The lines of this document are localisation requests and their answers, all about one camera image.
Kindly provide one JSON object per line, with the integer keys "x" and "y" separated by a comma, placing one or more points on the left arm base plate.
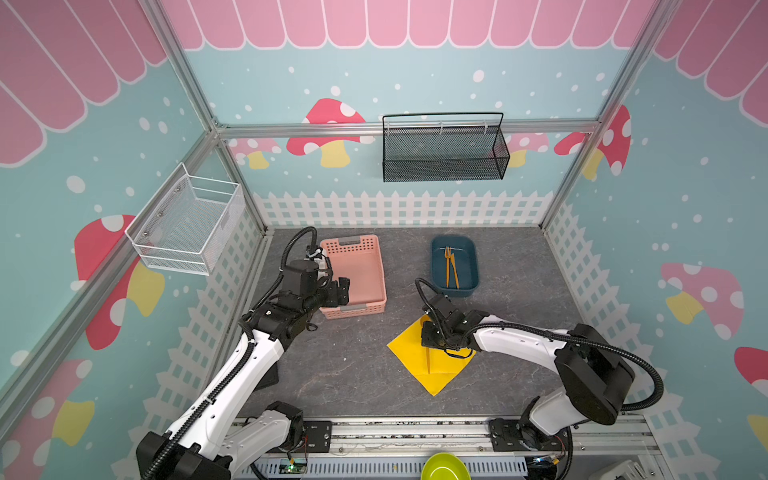
{"x": 307, "y": 437}

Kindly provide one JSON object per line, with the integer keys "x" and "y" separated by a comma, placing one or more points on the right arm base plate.
{"x": 515, "y": 435}

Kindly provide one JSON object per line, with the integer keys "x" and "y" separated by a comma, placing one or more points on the black yellow tool case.
{"x": 269, "y": 379}

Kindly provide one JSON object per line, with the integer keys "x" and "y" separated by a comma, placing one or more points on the green bowl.
{"x": 445, "y": 466}

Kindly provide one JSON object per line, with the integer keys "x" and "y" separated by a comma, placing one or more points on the teal plastic tub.
{"x": 467, "y": 265}

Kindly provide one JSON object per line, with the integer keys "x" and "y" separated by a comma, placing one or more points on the pink plastic basket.
{"x": 359, "y": 259}

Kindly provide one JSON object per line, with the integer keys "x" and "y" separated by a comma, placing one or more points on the black mesh wall basket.
{"x": 437, "y": 147}

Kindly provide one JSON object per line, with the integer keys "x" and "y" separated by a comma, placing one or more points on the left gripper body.
{"x": 327, "y": 296}

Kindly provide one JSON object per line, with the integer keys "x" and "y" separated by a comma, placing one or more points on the aluminium front rail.
{"x": 469, "y": 435}

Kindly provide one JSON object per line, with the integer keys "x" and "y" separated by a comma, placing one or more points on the white wire wall basket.
{"x": 186, "y": 225}

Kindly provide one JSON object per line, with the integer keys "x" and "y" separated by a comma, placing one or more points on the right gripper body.
{"x": 438, "y": 339}

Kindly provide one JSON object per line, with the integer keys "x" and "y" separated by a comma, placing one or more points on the orange plastic knife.
{"x": 454, "y": 275}

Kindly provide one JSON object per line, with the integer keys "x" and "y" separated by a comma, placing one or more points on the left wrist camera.
{"x": 318, "y": 255}

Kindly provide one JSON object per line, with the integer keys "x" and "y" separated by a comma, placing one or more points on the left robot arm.
{"x": 201, "y": 443}

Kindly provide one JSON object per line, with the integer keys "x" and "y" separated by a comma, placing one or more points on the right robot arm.
{"x": 598, "y": 381}

